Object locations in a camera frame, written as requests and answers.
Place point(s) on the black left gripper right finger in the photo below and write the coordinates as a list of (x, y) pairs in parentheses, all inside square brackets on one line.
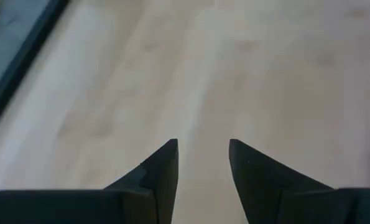
[(296, 208)]

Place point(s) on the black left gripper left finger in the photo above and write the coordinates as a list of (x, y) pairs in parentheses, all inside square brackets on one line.
[(79, 208)]

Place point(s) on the black table frame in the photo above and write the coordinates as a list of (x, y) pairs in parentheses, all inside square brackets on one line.
[(23, 59)]

